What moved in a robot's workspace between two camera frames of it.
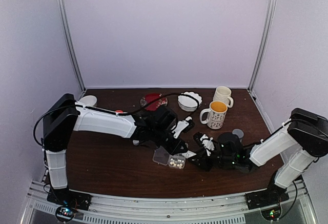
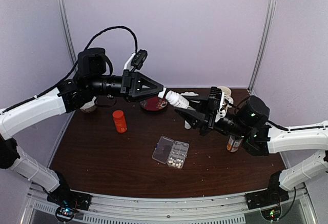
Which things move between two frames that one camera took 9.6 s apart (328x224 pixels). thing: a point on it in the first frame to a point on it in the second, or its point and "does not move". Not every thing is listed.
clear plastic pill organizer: x=161 y=156 does not move
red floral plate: x=150 y=97 does not move
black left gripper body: x=171 y=148 to x=127 y=79
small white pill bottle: x=189 y=154 to x=177 y=99
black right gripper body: x=207 y=166 to x=209 y=123
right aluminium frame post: x=271 y=14 does not move
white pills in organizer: x=178 y=165 does not move
